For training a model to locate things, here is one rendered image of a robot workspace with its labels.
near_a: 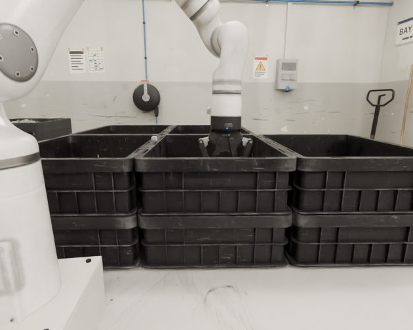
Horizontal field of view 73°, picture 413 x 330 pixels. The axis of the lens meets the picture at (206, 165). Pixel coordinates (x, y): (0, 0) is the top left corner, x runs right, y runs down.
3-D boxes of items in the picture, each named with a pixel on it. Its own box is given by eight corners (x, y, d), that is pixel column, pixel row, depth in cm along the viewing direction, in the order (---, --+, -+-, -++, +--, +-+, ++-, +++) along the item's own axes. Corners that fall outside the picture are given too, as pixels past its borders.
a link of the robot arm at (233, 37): (251, 93, 63) (231, 94, 71) (254, 20, 60) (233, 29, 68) (225, 92, 60) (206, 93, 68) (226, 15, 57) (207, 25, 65)
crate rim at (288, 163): (298, 171, 50) (299, 158, 50) (132, 172, 50) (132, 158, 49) (255, 141, 89) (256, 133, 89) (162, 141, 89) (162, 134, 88)
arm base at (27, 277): (33, 323, 31) (4, 173, 27) (-48, 324, 31) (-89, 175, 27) (74, 273, 40) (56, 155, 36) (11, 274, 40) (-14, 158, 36)
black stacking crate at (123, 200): (134, 221, 52) (130, 162, 49) (-27, 222, 51) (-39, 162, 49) (162, 171, 91) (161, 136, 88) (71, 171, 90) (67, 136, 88)
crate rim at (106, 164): (132, 172, 50) (131, 158, 49) (-38, 173, 49) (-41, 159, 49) (162, 141, 89) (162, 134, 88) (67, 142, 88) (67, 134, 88)
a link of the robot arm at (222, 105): (240, 114, 75) (240, 91, 74) (247, 116, 64) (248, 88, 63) (206, 114, 75) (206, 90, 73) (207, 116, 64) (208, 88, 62)
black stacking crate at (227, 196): (294, 220, 53) (298, 161, 50) (136, 221, 52) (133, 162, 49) (254, 170, 91) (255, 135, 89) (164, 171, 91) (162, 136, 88)
